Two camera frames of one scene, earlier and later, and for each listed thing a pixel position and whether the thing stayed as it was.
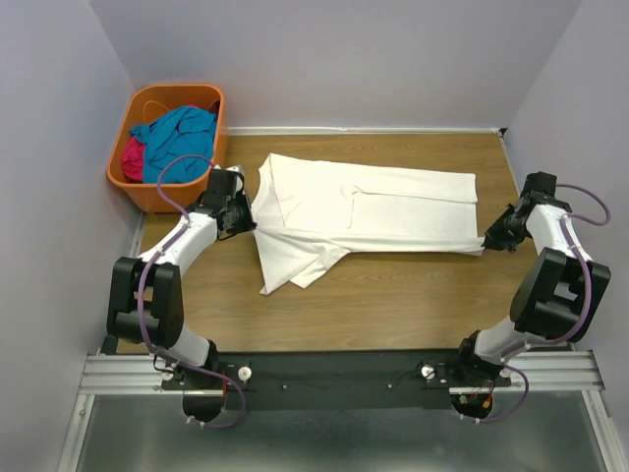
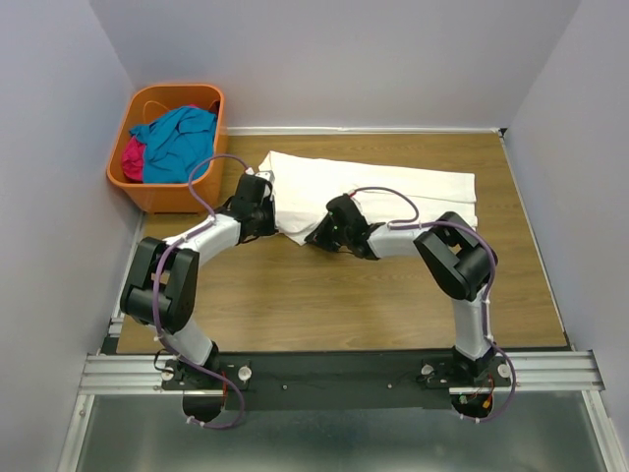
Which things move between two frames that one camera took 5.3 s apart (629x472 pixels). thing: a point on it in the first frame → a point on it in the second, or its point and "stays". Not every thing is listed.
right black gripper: x=502 y=234 → x=323 y=235
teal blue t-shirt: x=182 y=132 stays
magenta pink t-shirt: x=133 y=159 stays
